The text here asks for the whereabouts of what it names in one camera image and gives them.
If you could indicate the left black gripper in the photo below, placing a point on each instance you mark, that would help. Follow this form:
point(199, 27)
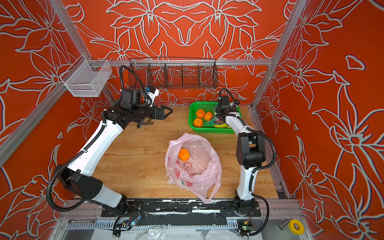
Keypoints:
point(162, 115)

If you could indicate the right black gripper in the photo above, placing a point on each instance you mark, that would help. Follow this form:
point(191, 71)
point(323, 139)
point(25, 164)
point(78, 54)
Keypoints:
point(218, 109)

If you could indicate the red green dragon fruit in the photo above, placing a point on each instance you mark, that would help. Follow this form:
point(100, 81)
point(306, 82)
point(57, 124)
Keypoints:
point(215, 121)

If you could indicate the orange fruit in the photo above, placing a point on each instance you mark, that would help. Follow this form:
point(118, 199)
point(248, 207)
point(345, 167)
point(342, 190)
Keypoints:
point(208, 116)
point(184, 154)
point(200, 113)
point(198, 123)

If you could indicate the pink plastic bag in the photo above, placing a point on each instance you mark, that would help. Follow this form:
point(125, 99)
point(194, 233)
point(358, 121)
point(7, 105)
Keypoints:
point(201, 174)

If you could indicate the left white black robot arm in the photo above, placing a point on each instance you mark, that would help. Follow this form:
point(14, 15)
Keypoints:
point(76, 175)

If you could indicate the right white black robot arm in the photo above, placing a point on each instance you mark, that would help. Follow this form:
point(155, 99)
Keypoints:
point(255, 151)

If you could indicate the yellow banana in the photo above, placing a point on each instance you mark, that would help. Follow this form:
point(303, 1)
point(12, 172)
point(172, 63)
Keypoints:
point(221, 126)

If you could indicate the metal hand tool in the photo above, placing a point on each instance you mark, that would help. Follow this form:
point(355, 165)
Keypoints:
point(144, 122)

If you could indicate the green plastic basket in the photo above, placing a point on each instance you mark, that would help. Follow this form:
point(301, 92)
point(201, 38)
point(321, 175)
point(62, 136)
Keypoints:
point(206, 128)

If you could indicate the yellow tape roll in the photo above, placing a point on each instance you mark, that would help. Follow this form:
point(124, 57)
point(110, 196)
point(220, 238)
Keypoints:
point(296, 227)

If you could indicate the black wire wall basket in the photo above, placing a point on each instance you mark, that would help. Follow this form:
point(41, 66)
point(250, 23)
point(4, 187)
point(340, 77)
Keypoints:
point(173, 73)

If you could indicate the white wire wall basket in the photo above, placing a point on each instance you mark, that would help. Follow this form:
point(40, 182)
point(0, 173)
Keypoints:
point(84, 80)

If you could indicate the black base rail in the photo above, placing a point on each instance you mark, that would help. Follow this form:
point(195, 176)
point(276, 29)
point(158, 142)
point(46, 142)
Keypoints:
point(219, 213)

